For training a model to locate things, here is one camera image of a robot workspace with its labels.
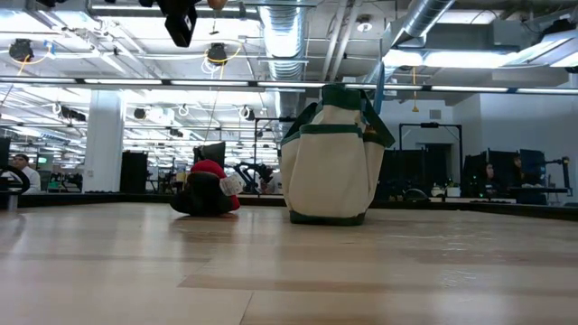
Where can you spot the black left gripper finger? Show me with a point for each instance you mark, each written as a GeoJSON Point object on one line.
{"type": "Point", "coordinates": [180, 22]}

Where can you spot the cream and green gardening bag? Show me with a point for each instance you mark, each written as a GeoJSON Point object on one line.
{"type": "Point", "coordinates": [329, 176]}

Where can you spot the background black robot arm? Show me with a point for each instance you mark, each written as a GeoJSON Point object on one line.
{"type": "Point", "coordinates": [253, 173]}

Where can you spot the ceiling light strip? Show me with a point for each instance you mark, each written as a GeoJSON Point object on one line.
{"type": "Point", "coordinates": [122, 81]}

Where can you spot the white pillar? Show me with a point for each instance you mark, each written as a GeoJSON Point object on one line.
{"type": "Point", "coordinates": [104, 149]}

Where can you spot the black cabinet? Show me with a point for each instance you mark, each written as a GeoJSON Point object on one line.
{"type": "Point", "coordinates": [133, 173]}

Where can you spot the person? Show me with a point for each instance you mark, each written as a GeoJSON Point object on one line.
{"type": "Point", "coordinates": [488, 178]}
{"type": "Point", "coordinates": [518, 169]}
{"type": "Point", "coordinates": [29, 178]}

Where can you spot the black curved tube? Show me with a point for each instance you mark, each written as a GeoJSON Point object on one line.
{"type": "Point", "coordinates": [20, 173]}

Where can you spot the background dark monitors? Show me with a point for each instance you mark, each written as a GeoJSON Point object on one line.
{"type": "Point", "coordinates": [508, 167]}

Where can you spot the silver ceiling duct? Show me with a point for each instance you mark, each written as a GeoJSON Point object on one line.
{"type": "Point", "coordinates": [283, 45]}
{"type": "Point", "coordinates": [422, 18]}

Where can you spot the black rack frame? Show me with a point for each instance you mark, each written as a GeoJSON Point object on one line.
{"type": "Point", "coordinates": [459, 158]}

